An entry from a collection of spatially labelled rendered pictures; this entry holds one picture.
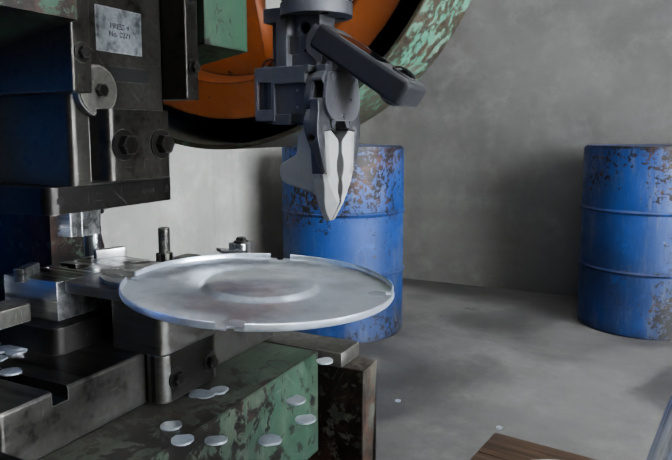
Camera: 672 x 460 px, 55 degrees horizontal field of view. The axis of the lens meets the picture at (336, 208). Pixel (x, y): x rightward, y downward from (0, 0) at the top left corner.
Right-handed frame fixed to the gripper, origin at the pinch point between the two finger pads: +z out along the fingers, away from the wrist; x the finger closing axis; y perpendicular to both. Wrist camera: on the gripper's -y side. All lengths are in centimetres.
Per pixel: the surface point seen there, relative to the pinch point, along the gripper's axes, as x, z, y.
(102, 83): 4.7, -13.0, 26.7
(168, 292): 7.4, 8.8, 15.6
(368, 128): -327, -11, 149
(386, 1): -32.6, -26.6, 8.8
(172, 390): 4.0, 21.0, 18.6
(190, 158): -160, 3, 155
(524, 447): -64, 52, -7
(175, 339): 3.2, 15.4, 18.6
